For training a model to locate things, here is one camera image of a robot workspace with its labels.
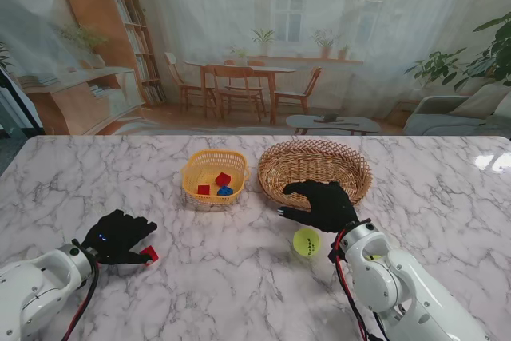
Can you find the printed room scene backdrop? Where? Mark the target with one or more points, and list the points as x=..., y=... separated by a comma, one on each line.
x=239, y=17

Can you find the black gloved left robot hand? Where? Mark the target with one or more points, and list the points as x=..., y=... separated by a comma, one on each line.
x=116, y=237

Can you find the black stand pole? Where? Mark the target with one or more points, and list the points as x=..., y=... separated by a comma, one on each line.
x=20, y=105

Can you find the brown wicker basket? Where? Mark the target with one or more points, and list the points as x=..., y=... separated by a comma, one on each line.
x=311, y=161

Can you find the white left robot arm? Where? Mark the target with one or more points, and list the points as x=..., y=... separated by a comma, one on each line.
x=36, y=285

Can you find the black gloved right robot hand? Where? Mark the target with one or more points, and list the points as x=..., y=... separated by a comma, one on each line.
x=333, y=207

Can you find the red toy block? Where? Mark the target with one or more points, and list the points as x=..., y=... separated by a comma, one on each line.
x=223, y=179
x=151, y=253
x=204, y=190

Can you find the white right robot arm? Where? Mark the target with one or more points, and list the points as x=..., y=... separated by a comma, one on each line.
x=399, y=289

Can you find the blue toy block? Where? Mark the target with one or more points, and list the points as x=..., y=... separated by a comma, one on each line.
x=225, y=191

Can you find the yellow plastic basket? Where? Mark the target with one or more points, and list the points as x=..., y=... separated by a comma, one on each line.
x=235, y=161

